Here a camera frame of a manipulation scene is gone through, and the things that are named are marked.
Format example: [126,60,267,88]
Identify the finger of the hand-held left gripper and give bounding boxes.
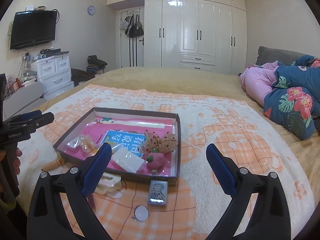
[6,112,55,134]
[11,110,42,124]

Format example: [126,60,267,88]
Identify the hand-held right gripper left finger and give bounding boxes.
[26,142,115,240]

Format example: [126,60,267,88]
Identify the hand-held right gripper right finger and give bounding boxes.
[206,144,292,240]

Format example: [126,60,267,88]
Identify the pearl bead hair tie packet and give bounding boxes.
[67,134,98,155]

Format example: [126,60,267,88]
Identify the clear earring card packet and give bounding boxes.
[110,146,146,174]

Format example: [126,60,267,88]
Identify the shallow brown cardboard box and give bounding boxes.
[53,107,181,187]

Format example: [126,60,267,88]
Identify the pink pom-pom hair tie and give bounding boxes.
[146,152,167,170]

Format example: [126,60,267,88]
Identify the beige dotted scrunchie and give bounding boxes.
[144,129,178,154]

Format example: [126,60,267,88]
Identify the person's left hand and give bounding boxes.
[14,148,23,176]

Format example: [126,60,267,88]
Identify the white card with hair clip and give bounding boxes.
[96,172,123,195]

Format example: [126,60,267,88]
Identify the grey chair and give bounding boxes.
[2,82,48,120]

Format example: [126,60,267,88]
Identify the pink book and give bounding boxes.
[82,122,175,178]

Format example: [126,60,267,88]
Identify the white plastic drawer cabinet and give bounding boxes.
[31,52,75,99]

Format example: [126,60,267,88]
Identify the orange and white printed blanket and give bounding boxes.
[15,84,308,240]

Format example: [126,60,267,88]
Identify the brown jacket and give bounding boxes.
[71,69,97,84]

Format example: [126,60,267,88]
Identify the beige striped booklet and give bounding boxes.
[99,117,165,128]

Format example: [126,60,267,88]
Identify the clear packet of silver hairpins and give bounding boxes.
[147,180,168,207]

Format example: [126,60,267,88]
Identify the clutter on drawer cabinet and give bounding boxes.
[37,48,69,60]

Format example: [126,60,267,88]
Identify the pile of dark clothes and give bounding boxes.
[86,55,108,72]

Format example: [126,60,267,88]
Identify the pink quilt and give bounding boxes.
[240,60,281,107]

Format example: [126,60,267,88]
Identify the bed with yellow sheet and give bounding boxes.
[0,67,320,240]

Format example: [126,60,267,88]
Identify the blue floral quilt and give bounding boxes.
[262,55,320,140]

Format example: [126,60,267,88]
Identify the white door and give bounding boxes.
[116,7,146,68]

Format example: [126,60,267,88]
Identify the grey headboard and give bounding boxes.
[255,46,307,67]

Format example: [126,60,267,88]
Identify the bags hanging on door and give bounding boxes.
[121,14,145,39]

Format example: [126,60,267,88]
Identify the white wardrobe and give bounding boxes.
[107,0,248,75]

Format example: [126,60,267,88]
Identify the orange spiral hair tie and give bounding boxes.
[41,154,64,172]

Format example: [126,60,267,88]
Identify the black wall television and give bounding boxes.
[10,10,57,50]

